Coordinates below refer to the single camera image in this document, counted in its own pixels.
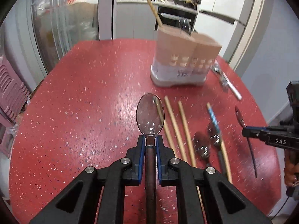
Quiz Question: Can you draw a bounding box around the thin black-handled spoon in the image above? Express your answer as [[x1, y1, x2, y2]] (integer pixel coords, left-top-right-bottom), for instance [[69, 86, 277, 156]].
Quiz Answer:
[[235, 106, 258, 178]]

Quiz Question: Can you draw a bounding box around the blue patterned wooden chopstick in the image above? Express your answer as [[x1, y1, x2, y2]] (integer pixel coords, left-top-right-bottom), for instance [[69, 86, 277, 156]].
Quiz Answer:
[[206, 103, 233, 183]]

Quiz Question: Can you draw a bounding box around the black-handled dark spoon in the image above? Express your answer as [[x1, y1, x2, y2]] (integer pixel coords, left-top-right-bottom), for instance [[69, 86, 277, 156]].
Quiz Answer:
[[193, 131, 211, 167], [207, 122, 228, 177]]

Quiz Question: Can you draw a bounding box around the plain wooden chopstick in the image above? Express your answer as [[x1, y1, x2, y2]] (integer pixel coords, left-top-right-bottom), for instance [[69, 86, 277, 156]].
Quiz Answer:
[[164, 96, 188, 162], [178, 101, 197, 167], [155, 102, 178, 156]]

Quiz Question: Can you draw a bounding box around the right hand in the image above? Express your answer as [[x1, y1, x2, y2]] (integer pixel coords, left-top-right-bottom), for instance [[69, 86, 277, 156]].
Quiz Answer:
[[284, 150, 298, 187]]

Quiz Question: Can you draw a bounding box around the steel fork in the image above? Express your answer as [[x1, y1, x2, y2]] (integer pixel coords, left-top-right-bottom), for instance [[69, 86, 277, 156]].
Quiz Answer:
[[211, 61, 229, 92]]

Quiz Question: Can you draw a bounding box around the pink white cutlery holder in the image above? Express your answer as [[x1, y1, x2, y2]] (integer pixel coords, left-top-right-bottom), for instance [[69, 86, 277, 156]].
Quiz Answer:
[[150, 25, 222, 88]]

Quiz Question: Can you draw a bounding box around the pink plastic stool stack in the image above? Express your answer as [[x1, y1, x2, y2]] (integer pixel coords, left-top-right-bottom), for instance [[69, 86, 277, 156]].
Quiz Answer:
[[1, 55, 29, 158]]

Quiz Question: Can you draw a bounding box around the built-in black oven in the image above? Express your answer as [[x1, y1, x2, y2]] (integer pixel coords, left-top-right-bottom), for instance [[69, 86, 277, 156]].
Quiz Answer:
[[157, 6, 198, 30]]

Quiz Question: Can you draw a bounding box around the wooden chopstick in holder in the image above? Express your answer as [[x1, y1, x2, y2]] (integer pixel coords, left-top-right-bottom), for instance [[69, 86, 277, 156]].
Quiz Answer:
[[147, 0, 163, 27]]

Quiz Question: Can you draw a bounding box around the white-handled steel spoon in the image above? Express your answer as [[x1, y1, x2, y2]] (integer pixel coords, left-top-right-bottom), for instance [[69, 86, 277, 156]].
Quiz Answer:
[[212, 66, 242, 101]]

